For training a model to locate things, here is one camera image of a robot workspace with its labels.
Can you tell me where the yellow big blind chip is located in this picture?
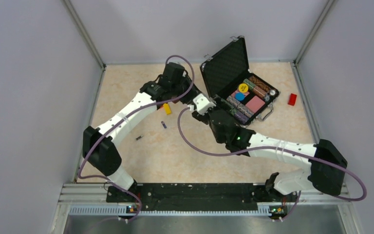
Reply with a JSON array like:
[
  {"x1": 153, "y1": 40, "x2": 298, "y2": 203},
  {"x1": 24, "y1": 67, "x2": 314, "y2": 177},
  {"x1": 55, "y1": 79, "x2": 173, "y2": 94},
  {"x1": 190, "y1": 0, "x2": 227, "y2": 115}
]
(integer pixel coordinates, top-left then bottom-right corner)
[{"x1": 238, "y1": 83, "x2": 249, "y2": 93}]

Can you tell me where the yellow toy block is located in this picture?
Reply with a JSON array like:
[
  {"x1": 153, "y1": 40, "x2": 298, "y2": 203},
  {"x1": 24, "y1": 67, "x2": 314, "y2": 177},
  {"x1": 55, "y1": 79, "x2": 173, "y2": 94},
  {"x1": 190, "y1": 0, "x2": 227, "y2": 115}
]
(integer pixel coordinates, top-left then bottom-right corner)
[{"x1": 163, "y1": 103, "x2": 172, "y2": 115}]

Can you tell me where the red playing card deck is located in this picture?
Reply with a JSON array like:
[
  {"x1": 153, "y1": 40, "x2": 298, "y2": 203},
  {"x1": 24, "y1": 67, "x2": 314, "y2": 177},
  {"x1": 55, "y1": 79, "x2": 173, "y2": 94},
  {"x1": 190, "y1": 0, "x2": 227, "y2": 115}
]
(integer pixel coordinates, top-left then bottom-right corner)
[{"x1": 245, "y1": 96, "x2": 265, "y2": 113}]

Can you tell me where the red toy block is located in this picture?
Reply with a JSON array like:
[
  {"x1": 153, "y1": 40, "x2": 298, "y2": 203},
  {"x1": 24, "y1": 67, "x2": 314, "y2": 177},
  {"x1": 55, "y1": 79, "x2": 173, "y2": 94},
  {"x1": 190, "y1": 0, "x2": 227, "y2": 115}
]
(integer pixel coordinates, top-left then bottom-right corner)
[{"x1": 287, "y1": 93, "x2": 298, "y2": 106}]

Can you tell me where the aluminium frame rail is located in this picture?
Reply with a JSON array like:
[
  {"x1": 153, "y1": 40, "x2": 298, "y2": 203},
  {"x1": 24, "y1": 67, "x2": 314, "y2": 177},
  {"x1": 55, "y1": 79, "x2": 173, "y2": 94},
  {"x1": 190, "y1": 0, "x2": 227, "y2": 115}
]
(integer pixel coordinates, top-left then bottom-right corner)
[{"x1": 58, "y1": 183, "x2": 347, "y2": 218}]

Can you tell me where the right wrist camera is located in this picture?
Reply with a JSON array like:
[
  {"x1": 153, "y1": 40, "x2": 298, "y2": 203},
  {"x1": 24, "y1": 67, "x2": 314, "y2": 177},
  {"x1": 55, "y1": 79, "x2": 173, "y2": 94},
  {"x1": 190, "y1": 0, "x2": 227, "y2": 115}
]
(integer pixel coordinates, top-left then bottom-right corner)
[{"x1": 188, "y1": 94, "x2": 216, "y2": 115}]

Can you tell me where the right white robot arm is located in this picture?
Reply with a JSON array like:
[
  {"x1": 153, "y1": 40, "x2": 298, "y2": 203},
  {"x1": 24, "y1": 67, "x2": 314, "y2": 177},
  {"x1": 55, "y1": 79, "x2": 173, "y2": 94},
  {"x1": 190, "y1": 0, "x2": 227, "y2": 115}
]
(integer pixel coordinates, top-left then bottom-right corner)
[{"x1": 192, "y1": 109, "x2": 347, "y2": 201}]

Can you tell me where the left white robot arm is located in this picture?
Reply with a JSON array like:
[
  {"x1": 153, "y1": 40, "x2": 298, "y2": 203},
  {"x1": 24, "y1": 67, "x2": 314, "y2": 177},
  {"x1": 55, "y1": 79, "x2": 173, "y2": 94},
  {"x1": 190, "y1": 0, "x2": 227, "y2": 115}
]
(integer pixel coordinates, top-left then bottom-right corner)
[{"x1": 82, "y1": 62, "x2": 206, "y2": 202}]

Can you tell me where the black poker chip case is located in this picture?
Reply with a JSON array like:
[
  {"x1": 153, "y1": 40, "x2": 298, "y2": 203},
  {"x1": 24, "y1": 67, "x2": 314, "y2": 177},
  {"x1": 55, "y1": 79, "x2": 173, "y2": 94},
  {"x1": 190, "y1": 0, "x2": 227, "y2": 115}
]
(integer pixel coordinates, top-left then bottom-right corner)
[{"x1": 200, "y1": 36, "x2": 280, "y2": 126}]

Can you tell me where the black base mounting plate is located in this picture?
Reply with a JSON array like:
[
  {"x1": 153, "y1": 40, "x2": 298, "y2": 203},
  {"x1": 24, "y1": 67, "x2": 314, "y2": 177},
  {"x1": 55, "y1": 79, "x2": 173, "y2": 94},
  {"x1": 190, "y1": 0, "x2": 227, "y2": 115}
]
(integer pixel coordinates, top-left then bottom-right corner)
[{"x1": 106, "y1": 183, "x2": 297, "y2": 212}]

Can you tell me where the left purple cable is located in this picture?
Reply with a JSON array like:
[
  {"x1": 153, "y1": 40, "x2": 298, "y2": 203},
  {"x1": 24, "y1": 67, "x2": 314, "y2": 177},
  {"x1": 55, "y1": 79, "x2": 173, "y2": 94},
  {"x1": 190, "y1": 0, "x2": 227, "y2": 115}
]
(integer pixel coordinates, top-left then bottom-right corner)
[{"x1": 77, "y1": 55, "x2": 195, "y2": 223}]

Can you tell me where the blue poker chip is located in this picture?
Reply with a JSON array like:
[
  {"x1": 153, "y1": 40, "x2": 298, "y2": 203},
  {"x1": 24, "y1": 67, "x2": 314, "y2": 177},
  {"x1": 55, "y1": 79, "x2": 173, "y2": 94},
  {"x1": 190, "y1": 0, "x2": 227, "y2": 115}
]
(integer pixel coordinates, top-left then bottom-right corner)
[{"x1": 234, "y1": 92, "x2": 246, "y2": 101}]

